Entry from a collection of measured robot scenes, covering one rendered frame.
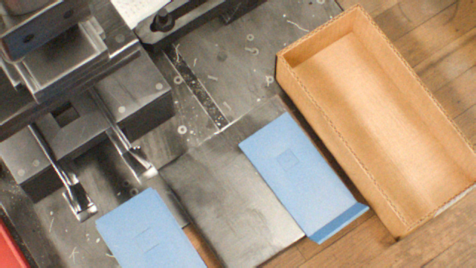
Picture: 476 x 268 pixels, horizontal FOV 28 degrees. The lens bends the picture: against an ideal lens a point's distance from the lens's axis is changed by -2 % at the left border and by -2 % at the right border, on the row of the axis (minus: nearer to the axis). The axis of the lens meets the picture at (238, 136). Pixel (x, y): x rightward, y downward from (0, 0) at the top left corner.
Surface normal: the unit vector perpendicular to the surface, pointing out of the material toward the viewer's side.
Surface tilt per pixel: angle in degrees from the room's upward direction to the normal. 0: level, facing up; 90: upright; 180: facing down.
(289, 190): 0
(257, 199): 0
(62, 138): 0
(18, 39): 90
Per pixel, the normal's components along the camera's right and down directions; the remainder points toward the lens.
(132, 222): 0.03, -0.33
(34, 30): 0.56, 0.78
